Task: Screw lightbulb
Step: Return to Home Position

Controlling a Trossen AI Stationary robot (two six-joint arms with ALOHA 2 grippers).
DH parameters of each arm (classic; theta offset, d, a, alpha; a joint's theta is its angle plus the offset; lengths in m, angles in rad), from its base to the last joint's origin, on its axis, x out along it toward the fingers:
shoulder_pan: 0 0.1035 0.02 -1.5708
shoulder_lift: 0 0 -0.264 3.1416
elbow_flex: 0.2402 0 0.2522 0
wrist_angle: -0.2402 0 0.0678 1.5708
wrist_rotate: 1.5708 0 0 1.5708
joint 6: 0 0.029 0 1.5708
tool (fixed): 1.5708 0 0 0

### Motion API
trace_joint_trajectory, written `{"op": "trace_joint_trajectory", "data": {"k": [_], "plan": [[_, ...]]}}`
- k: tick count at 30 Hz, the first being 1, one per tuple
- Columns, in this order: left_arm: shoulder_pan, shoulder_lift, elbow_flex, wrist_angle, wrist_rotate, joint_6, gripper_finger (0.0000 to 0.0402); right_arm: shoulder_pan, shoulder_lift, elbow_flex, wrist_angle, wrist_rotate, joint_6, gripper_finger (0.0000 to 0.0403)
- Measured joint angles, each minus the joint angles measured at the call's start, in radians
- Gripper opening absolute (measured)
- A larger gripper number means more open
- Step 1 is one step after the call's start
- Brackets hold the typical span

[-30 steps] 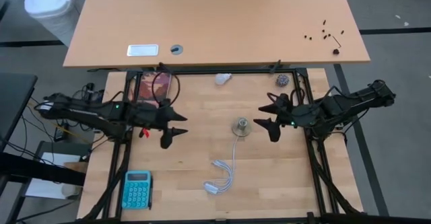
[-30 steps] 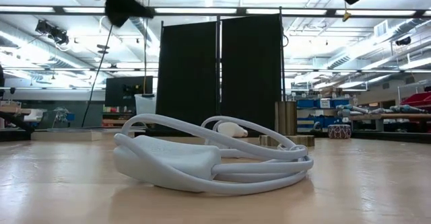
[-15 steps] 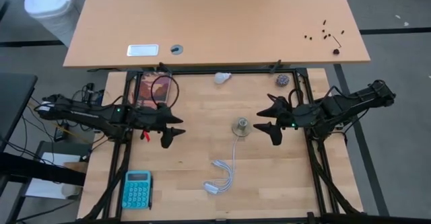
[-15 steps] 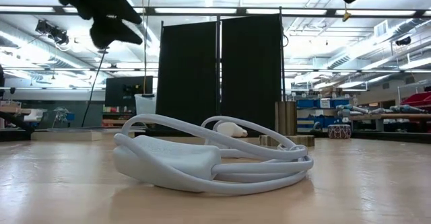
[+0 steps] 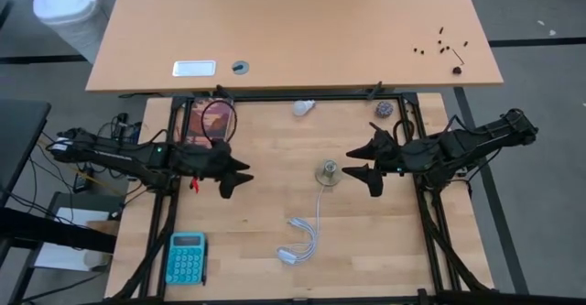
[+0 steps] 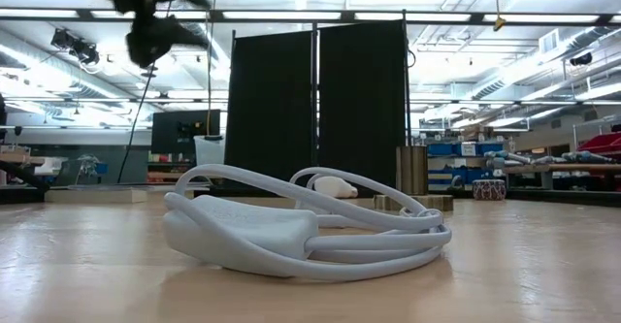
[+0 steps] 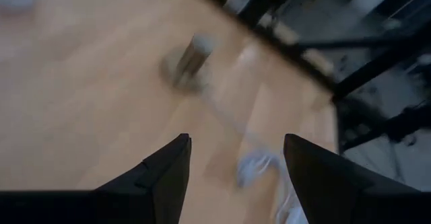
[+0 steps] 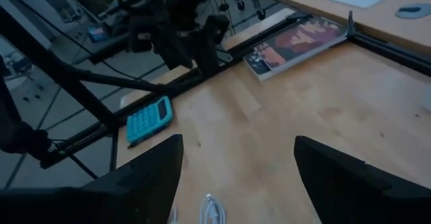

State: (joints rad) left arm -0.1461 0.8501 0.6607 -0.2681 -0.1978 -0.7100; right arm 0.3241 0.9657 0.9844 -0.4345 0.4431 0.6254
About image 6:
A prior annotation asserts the brushed metal lamp base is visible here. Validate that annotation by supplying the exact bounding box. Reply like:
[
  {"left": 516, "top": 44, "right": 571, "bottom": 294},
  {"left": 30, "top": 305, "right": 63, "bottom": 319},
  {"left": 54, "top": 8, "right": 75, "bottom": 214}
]
[{"left": 373, "top": 145, "right": 455, "bottom": 212}]

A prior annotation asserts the white light bulb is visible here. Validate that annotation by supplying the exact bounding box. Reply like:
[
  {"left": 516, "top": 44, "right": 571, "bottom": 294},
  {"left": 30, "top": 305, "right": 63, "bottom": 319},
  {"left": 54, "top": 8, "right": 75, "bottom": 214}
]
[{"left": 314, "top": 176, "right": 359, "bottom": 200}]

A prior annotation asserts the black monitor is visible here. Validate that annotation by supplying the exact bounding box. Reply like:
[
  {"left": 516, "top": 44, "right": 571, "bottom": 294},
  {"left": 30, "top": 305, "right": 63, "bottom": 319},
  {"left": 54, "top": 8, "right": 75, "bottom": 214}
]
[{"left": 150, "top": 109, "right": 222, "bottom": 155}]

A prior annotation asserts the clear plastic bin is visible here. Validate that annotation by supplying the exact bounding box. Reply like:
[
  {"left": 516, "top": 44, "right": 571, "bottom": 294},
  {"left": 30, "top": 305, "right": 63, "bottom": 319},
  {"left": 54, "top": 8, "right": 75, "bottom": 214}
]
[{"left": 193, "top": 135, "right": 227, "bottom": 167}]

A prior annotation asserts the black partition screen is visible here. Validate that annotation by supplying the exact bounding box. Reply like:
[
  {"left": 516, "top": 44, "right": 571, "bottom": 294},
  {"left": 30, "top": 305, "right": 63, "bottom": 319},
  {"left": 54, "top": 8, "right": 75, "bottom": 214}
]
[{"left": 225, "top": 20, "right": 411, "bottom": 198}]

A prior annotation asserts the blue storage bins shelf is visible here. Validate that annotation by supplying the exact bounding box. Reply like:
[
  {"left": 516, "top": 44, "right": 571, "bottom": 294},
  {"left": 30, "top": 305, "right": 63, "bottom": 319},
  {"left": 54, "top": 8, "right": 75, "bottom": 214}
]
[{"left": 421, "top": 138, "right": 508, "bottom": 188}]

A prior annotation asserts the red storage bin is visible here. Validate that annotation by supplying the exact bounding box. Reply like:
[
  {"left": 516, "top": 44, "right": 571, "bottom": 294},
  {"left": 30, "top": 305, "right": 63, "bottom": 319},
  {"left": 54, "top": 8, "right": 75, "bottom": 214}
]
[{"left": 576, "top": 132, "right": 621, "bottom": 155}]

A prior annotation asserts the wooden workbench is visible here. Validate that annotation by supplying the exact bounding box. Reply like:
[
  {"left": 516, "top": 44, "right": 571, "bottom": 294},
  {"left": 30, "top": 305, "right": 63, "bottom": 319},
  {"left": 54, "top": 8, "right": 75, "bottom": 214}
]
[{"left": 504, "top": 161, "right": 621, "bottom": 189}]

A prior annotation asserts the yellow hanging cord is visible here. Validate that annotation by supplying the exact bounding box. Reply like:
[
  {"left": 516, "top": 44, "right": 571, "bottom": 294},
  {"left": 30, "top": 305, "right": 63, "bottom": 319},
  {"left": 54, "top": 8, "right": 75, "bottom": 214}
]
[{"left": 492, "top": 0, "right": 508, "bottom": 33}]

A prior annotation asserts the black hanging cable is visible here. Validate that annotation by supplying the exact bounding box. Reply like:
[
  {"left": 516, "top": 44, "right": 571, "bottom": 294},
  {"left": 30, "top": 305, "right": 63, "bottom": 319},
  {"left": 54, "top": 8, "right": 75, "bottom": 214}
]
[{"left": 115, "top": 63, "right": 159, "bottom": 184}]

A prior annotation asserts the white power cable with plug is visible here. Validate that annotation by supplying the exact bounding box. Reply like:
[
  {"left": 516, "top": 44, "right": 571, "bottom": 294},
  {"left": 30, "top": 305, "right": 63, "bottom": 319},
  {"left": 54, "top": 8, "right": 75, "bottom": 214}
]
[{"left": 162, "top": 163, "right": 452, "bottom": 283}]

